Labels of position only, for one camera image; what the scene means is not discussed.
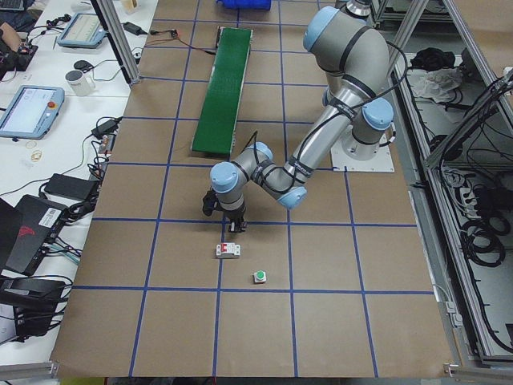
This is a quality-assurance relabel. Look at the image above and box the green conveyor belt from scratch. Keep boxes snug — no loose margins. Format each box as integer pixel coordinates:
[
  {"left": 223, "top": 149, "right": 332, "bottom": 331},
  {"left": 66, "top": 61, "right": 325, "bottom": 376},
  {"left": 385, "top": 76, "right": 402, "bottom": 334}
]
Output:
[{"left": 192, "top": 27, "right": 252, "bottom": 156}]

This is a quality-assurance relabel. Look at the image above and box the red black sensor wire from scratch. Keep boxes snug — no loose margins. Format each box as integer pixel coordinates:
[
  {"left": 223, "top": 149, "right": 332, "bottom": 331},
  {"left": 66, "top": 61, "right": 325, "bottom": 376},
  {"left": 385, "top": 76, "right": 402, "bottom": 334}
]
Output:
[{"left": 149, "top": 28, "right": 218, "bottom": 56}]

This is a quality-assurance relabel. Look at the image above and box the blue plastic bin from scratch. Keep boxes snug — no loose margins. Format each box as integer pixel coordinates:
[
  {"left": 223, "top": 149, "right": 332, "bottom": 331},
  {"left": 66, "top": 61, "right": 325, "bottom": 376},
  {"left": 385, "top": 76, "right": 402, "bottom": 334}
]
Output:
[{"left": 216, "top": 0, "right": 272, "bottom": 10}]

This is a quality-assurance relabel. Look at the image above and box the blue teach pendant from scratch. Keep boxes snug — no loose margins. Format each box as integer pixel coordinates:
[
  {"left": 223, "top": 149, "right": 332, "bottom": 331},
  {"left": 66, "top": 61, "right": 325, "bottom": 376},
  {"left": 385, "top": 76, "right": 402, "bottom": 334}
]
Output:
[
  {"left": 56, "top": 13, "right": 106, "bottom": 49},
  {"left": 1, "top": 85, "right": 65, "bottom": 140}
]

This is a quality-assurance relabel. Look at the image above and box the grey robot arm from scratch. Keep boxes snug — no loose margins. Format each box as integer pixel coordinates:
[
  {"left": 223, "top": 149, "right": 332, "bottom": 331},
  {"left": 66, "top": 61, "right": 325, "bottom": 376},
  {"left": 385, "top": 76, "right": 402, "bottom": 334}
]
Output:
[{"left": 202, "top": 6, "right": 393, "bottom": 233}]

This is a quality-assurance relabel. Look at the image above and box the aluminium frame post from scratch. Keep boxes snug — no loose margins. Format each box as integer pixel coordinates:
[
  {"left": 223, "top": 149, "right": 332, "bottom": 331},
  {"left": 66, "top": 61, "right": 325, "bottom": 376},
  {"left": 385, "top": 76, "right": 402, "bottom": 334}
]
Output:
[{"left": 91, "top": 0, "right": 140, "bottom": 87}]

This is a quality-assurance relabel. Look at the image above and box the green push button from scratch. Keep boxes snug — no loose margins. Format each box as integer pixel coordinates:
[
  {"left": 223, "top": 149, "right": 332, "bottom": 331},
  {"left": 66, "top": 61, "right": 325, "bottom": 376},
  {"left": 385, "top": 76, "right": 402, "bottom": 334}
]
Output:
[{"left": 253, "top": 270, "right": 267, "bottom": 284}]

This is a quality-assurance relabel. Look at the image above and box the white mug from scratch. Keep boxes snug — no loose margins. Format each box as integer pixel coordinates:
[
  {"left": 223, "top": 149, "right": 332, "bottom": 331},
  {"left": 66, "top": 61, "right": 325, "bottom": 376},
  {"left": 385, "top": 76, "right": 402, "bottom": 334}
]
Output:
[{"left": 65, "top": 70, "right": 95, "bottom": 96}]

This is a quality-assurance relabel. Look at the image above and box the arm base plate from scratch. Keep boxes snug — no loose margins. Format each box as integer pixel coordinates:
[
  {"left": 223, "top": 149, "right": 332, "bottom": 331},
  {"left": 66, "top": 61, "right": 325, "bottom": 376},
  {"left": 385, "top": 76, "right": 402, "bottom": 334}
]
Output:
[{"left": 330, "top": 136, "right": 394, "bottom": 172}]

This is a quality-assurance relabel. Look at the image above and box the black power adapter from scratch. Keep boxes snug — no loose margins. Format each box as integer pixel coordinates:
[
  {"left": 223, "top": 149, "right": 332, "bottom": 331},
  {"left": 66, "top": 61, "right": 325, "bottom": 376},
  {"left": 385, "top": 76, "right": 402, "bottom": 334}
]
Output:
[{"left": 122, "top": 22, "right": 147, "bottom": 36}]

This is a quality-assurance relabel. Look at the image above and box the white circuit breaker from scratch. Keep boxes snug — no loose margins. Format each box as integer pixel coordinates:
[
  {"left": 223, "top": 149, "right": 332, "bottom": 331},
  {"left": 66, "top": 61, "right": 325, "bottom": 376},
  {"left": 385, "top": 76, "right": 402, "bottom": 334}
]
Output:
[{"left": 216, "top": 242, "right": 241, "bottom": 259}]

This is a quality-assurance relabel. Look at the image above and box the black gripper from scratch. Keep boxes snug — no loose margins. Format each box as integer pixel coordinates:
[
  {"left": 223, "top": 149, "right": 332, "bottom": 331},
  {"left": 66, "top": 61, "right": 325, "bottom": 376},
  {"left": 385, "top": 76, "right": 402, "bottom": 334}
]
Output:
[{"left": 224, "top": 208, "right": 247, "bottom": 233}]

